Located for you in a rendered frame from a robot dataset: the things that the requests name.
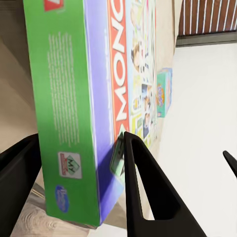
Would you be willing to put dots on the board game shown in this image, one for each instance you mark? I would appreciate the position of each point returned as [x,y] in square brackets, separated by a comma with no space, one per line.
[164,91]
[93,66]

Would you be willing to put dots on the door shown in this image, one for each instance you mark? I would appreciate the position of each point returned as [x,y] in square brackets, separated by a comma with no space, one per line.
[207,22]

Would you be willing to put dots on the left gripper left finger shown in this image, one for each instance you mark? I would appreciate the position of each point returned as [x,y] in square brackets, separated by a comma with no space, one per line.
[19,168]

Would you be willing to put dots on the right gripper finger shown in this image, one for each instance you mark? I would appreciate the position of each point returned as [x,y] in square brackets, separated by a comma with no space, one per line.
[231,161]

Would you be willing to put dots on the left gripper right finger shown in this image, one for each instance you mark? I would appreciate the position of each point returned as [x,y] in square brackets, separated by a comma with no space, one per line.
[172,216]

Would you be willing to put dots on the bed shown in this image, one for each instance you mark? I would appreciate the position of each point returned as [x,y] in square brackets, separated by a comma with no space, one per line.
[17,105]

